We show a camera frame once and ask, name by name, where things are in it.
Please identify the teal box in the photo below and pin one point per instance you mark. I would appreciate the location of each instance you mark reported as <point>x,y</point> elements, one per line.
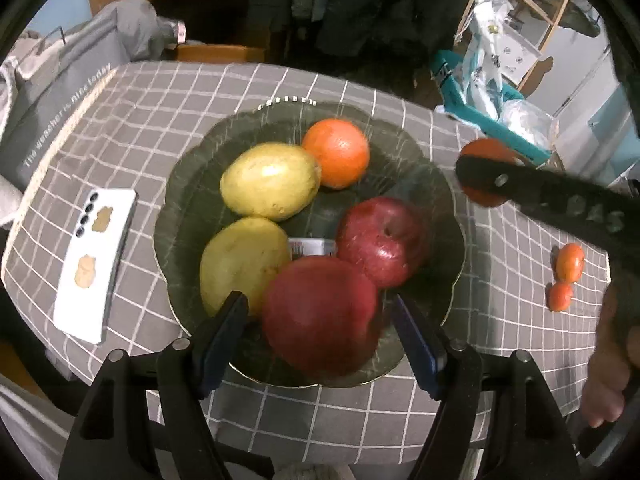
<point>450,82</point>

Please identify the white smartphone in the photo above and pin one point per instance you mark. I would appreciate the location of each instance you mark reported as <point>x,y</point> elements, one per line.
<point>95,260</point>

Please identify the black hanging coat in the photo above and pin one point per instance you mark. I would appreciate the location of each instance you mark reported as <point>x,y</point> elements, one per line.
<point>390,5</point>

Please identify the yellow mango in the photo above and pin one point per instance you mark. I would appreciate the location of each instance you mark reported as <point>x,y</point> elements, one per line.
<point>240,265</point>

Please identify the grey fabric storage bag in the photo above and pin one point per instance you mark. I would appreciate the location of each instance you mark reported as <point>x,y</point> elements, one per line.
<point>60,100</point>

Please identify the small tangerine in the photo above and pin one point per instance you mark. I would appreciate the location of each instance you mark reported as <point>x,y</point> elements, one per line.
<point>560,296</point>
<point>570,262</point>

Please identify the grey crumpled garment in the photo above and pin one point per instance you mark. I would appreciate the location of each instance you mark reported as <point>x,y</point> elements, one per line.
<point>140,25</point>

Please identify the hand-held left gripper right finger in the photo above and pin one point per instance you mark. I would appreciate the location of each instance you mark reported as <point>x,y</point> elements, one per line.
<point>417,347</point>

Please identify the wooden drawer box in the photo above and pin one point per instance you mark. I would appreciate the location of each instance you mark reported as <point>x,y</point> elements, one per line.
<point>220,53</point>

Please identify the dark green glass plate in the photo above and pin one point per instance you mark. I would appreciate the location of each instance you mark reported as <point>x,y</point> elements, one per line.
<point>200,170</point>

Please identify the olive green jacket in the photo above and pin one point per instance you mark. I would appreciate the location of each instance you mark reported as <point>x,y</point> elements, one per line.
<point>585,15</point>

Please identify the white crumpled cloth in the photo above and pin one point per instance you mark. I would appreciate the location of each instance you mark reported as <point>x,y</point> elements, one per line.
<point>7,85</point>

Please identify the orange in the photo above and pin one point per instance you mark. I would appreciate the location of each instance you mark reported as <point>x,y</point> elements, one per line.
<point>336,152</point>
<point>487,149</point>

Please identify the dark red apple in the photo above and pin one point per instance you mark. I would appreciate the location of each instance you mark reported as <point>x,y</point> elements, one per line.
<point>382,242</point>
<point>320,315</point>

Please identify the white patterned box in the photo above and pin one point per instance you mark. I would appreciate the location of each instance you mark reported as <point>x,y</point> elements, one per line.
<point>515,55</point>

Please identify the clear plastic bags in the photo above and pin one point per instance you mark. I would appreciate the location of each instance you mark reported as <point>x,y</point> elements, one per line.
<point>527,120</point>
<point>487,60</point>

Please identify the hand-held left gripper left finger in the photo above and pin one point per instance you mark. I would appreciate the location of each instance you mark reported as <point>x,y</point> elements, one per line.
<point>220,345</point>

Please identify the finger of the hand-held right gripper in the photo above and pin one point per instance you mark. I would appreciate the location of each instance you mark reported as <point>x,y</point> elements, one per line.
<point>550,200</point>

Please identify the person's right hand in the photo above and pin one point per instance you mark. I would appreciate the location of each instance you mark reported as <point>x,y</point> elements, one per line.
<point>602,360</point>

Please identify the wooden shelf rack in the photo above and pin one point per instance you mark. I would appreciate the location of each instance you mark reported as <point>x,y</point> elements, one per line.
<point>547,10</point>

